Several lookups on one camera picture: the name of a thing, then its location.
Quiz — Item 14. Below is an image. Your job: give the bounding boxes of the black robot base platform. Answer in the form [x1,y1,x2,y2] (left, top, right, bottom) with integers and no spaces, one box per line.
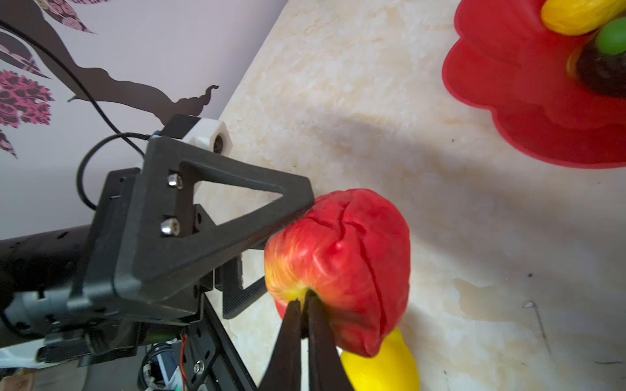
[137,299,258,390]

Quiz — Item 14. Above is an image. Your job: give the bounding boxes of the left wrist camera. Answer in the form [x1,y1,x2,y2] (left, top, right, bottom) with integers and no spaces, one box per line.
[160,114,232,156]

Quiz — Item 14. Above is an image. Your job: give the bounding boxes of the red pomegranate fruit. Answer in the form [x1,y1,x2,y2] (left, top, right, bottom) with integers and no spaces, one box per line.
[264,189,411,358]

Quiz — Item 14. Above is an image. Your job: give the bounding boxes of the red flower-shaped fruit bowl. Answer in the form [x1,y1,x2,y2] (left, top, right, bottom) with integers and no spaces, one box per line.
[443,1,625,169]

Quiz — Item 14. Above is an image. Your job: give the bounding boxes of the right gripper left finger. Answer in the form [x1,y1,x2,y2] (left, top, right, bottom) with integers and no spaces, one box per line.
[258,301,303,391]

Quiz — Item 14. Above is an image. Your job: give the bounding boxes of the yellow lemon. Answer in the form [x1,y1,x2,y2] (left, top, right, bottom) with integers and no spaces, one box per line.
[340,328,420,391]

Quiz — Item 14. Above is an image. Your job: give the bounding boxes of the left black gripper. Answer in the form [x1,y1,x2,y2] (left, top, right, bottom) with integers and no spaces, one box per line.
[1,137,314,363]

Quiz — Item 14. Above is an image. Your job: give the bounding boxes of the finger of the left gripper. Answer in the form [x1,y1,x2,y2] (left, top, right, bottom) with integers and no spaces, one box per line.
[215,255,267,319]

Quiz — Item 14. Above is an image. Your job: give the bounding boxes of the small yellow quince fruit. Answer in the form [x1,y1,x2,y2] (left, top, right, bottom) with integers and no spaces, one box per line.
[541,0,625,36]

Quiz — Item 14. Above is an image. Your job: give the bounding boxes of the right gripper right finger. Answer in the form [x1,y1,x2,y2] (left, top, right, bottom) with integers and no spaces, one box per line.
[306,290,354,391]

